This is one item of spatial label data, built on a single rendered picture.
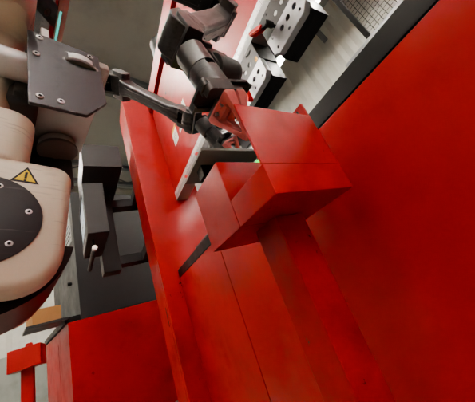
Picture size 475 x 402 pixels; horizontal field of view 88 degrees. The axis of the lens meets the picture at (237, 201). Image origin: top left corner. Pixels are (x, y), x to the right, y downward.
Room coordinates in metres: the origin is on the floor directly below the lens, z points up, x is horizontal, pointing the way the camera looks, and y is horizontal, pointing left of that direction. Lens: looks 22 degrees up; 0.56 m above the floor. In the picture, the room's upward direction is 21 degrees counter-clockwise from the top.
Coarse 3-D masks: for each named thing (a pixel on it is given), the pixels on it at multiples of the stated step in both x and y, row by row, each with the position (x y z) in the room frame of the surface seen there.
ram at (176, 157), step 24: (240, 0) 0.56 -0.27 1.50; (264, 0) 0.50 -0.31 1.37; (240, 24) 0.60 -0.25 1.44; (216, 48) 0.73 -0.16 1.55; (168, 72) 1.10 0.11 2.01; (168, 96) 1.19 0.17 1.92; (192, 96) 0.97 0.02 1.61; (168, 120) 1.28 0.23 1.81; (168, 144) 1.38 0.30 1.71; (192, 144) 1.11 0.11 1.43; (168, 168) 1.48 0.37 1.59
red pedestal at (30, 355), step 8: (32, 344) 1.66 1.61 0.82; (40, 344) 1.58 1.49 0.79; (8, 352) 1.50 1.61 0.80; (16, 352) 1.52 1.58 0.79; (24, 352) 1.54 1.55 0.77; (32, 352) 1.56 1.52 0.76; (40, 352) 1.58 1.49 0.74; (8, 360) 1.50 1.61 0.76; (16, 360) 1.52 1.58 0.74; (24, 360) 1.54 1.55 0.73; (32, 360) 1.56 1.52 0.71; (40, 360) 1.58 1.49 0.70; (8, 368) 1.50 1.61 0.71; (16, 368) 1.52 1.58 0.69; (24, 368) 1.55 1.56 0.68; (32, 368) 1.61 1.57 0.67; (24, 376) 1.59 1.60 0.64; (32, 376) 1.61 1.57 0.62; (24, 384) 1.59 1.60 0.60; (32, 384) 1.61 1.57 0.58; (24, 392) 1.59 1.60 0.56; (32, 392) 1.61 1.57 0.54; (24, 400) 1.59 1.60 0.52; (32, 400) 1.61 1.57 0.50
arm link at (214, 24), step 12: (228, 0) 0.43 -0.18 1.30; (192, 12) 0.33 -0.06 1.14; (204, 12) 0.37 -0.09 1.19; (216, 12) 0.42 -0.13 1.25; (228, 12) 0.45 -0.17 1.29; (168, 24) 0.27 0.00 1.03; (180, 24) 0.27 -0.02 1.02; (204, 24) 0.34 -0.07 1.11; (216, 24) 0.39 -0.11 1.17; (228, 24) 0.48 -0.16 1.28; (168, 36) 0.29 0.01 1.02; (180, 36) 0.29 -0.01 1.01; (204, 36) 0.35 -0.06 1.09; (216, 36) 0.45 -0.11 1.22; (168, 48) 0.30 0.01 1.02
